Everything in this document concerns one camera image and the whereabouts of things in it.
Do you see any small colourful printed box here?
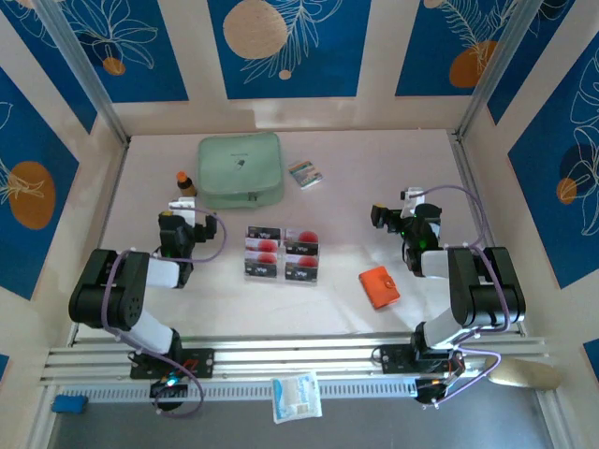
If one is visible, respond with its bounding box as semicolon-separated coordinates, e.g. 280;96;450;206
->
287;159;325;192

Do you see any black card red circle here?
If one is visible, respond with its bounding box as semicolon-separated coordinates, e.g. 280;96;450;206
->
245;225;283;253
283;227;321;256
243;251;281;278
284;253;321;282

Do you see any mint green zip pouch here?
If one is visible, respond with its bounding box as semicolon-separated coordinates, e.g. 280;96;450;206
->
196;131;285;210

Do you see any blue sponge block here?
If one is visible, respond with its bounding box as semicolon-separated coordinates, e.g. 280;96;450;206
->
51;395;89;415

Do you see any aluminium table side rail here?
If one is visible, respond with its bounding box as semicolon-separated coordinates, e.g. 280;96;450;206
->
449;132;526;337
68;139;131;347

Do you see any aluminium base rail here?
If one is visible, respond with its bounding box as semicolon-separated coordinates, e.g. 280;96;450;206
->
39;332;548;387

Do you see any aluminium frame post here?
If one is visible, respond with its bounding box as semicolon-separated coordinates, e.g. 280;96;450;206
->
35;0;131;146
456;0;552;139

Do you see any tan oval object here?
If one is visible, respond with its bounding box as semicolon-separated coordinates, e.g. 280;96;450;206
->
484;357;562;392

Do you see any orange card holder wallet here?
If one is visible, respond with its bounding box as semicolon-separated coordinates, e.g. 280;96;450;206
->
358;266;402;310

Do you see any brown bottle orange cap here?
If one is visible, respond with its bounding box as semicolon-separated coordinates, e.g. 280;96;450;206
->
175;170;198;201

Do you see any grey slotted cable duct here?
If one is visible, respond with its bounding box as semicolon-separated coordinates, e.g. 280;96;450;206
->
58;379;422;404

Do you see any white blue wipes packet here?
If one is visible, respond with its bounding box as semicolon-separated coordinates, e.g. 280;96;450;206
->
270;371;324;426

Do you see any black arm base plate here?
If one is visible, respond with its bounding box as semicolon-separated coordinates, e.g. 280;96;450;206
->
129;348;216;380
378;343;464;375

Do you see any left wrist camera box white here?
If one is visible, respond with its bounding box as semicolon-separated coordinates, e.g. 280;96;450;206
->
167;196;198;222

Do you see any black controller board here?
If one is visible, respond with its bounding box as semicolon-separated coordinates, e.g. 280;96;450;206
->
149;376;190;400
414;376;453;406

